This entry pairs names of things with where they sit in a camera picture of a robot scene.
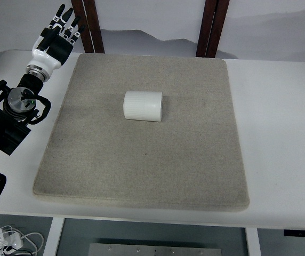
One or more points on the white table leg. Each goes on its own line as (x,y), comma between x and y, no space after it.
(54,237)
(252,242)

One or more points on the white cup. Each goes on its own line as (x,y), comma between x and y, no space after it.
(141,105)

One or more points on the black control panel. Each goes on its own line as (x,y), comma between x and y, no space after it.
(301,232)

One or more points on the white power adapter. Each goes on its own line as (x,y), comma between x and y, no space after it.
(12,238)

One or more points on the brown wooden screen post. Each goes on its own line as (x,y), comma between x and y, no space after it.
(211,29)
(91,29)

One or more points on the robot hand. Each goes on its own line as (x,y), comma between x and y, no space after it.
(44,58)

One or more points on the grey metal plate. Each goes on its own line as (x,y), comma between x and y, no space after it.
(155,250)

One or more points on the grey felt mat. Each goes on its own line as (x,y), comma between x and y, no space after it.
(141,160)

